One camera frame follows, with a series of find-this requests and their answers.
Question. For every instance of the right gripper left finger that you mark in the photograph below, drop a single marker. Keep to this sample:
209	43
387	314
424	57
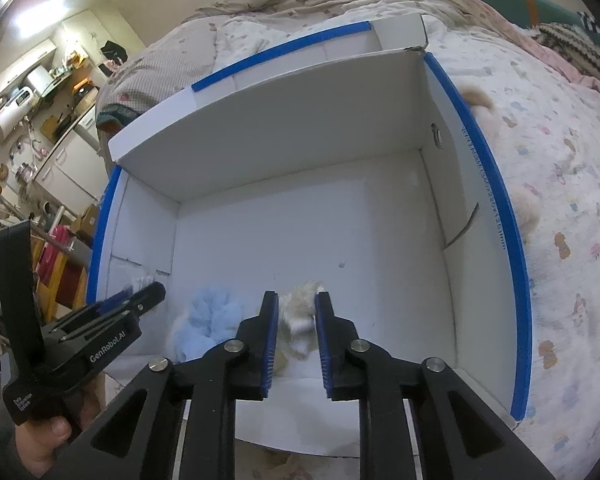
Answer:
241	369

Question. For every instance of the floral patterned bed quilt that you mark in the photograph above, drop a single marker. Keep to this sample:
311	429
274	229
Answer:
551	136

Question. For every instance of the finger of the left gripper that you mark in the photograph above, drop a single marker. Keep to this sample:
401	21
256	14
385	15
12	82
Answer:
92	319

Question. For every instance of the black white striped cloth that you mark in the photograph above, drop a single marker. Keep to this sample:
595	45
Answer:
573	43

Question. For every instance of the cream fabric scrunchie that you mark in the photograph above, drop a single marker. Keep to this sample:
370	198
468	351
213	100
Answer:
296	333

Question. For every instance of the light blue fluffy sock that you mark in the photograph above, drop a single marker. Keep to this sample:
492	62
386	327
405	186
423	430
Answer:
211	318

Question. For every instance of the yellow wooden rack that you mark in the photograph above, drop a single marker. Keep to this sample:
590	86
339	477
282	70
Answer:
59	263

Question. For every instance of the white cardboard box blue tape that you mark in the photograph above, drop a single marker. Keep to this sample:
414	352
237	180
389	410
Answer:
347	157

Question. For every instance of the white kitchen cabinet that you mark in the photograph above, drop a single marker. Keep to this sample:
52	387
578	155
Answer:
74	174

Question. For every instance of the teal orange cushion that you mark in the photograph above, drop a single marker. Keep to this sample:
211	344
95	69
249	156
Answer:
530	13

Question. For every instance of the person's left hand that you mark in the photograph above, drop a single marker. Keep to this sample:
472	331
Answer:
37	441

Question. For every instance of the cream plush toy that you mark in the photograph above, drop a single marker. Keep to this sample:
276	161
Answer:
526	205

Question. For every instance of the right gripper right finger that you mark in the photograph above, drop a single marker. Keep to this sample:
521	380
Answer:
355	369

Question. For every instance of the brown cardboard box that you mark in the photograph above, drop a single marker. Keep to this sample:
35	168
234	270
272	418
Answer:
84	227

